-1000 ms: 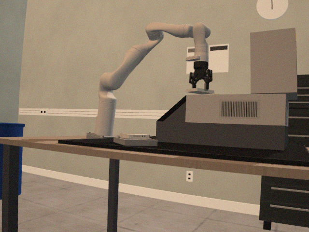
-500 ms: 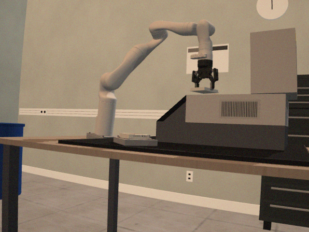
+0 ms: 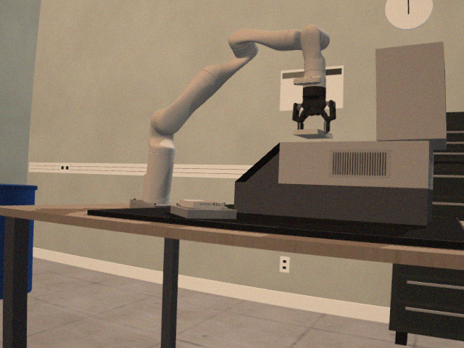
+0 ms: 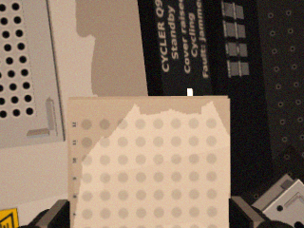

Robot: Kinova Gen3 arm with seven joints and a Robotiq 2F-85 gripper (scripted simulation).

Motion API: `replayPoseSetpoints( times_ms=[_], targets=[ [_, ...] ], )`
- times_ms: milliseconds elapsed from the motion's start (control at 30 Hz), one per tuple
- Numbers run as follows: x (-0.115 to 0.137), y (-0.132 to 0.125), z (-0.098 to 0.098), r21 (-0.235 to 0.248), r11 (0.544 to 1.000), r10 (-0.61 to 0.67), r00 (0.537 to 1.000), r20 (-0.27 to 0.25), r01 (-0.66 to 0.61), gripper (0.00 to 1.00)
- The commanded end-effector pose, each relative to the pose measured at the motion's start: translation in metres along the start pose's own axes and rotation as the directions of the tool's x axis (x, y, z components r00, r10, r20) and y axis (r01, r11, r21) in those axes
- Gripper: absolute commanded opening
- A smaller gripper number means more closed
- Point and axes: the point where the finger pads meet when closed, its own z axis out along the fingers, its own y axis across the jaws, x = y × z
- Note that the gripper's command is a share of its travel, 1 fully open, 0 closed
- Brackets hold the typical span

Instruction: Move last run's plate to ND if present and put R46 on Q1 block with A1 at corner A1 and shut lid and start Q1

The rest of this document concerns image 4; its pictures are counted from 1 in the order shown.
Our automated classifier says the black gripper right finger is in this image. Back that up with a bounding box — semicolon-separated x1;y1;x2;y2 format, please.
229;197;294;228

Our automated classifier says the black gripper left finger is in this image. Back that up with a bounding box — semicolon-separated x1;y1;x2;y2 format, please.
17;199;70;228

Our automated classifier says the dark grey base plate with grid of holes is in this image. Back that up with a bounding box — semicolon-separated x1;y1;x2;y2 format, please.
240;0;304;205

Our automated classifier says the grey benchtop machine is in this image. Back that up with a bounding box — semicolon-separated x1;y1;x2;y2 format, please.
0;0;274;228

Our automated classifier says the beige multiwell plate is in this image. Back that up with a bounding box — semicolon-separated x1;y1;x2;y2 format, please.
66;96;231;228

